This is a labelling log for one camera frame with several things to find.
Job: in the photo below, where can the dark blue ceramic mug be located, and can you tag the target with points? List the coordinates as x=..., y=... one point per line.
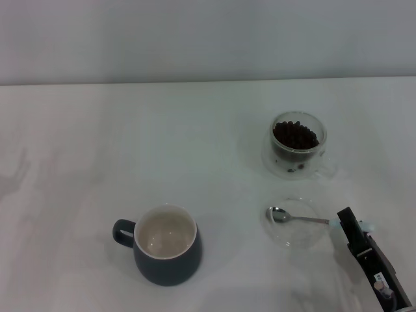
x=169, y=269

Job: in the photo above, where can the pile of coffee beans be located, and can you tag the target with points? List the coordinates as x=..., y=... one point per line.
x=294, y=135

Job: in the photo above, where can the silver right wrist connector plug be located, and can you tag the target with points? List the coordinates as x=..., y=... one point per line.
x=383, y=287

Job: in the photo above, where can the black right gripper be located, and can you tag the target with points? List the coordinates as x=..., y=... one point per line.
x=373, y=263

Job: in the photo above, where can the double-wall glass cup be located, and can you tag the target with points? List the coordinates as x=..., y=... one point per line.
x=320, y=130

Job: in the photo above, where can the clear glass saucer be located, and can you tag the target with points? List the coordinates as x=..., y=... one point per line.
x=295, y=235

